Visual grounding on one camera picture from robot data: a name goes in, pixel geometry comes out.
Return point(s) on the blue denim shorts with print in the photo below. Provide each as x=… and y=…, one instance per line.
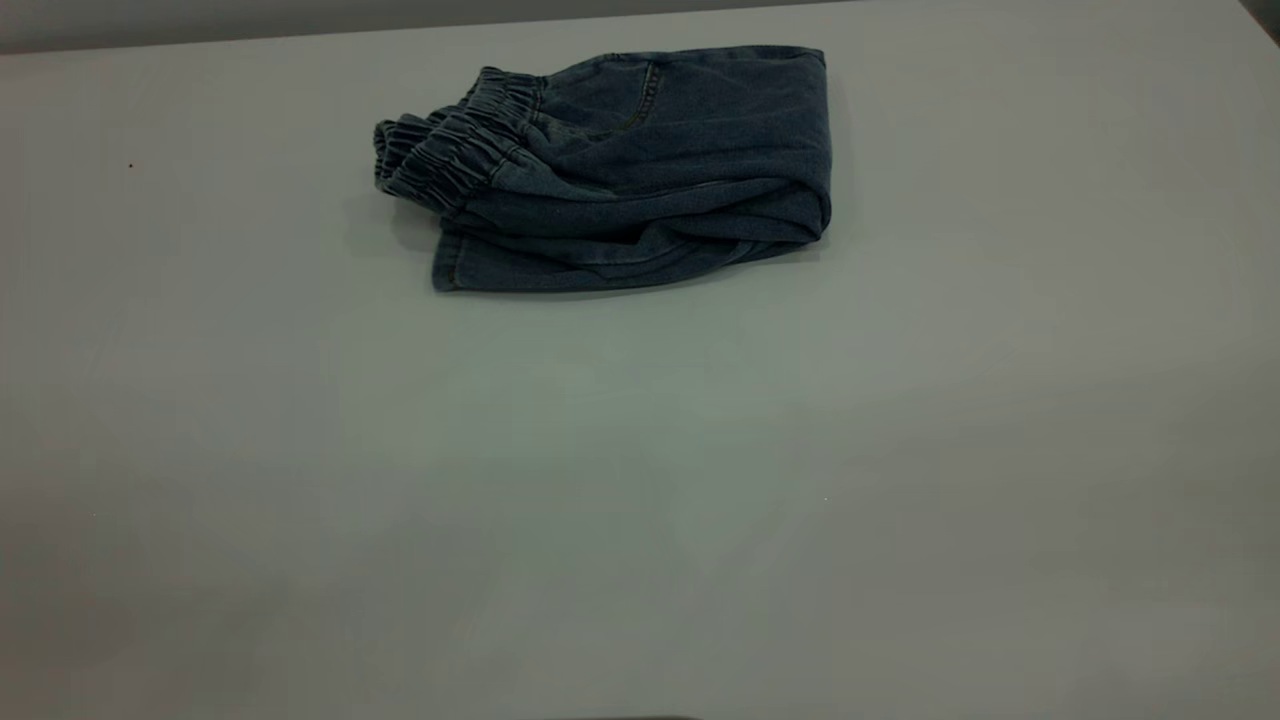
x=680, y=150

